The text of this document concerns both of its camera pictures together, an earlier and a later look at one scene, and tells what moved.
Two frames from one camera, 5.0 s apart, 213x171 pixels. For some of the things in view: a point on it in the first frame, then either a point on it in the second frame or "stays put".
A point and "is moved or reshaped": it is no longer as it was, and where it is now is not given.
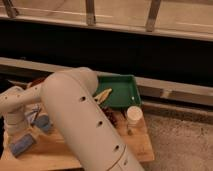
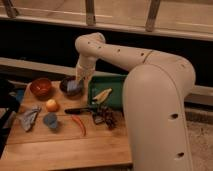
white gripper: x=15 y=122 -> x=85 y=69
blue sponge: x=20 y=146 is moved or reshaped
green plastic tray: x=124 y=93 stays put
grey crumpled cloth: x=31 y=115 stays put
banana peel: x=101 y=95 stays put
